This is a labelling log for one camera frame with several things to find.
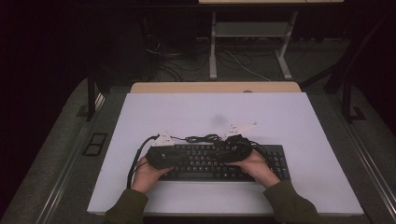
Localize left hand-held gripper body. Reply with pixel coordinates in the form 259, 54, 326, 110
145, 132, 182, 171

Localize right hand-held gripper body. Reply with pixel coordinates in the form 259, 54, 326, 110
223, 121, 259, 163

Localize black computer keyboard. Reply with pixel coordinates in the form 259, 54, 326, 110
158, 142, 291, 183

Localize black keyboard cable with plug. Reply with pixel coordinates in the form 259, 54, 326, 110
169, 133, 224, 146

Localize person's right hand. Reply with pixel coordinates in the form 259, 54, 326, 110
225, 149, 281, 189

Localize person's left hand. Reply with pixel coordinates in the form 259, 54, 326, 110
132, 156, 175, 194

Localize light wooden table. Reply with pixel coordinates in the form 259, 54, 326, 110
129, 81, 303, 94

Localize black metal stand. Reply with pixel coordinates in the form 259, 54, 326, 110
300, 13, 390, 124
86, 74, 108, 122

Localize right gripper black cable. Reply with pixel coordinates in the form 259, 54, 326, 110
247, 140, 278, 179

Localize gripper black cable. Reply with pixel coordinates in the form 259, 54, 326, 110
126, 133, 161, 190
247, 140, 278, 179

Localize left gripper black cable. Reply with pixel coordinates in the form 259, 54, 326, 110
126, 133, 161, 190

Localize black floor socket frame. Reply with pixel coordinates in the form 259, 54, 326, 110
81, 132, 108, 157

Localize white floor cable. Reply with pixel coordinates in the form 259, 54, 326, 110
223, 49, 273, 82

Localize black floor cables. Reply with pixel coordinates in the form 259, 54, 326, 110
144, 32, 210, 82

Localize aluminium floor rail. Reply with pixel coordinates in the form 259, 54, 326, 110
344, 122, 396, 216
36, 124, 92, 224

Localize grey metal desk frame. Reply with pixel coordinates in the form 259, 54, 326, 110
208, 10, 299, 81

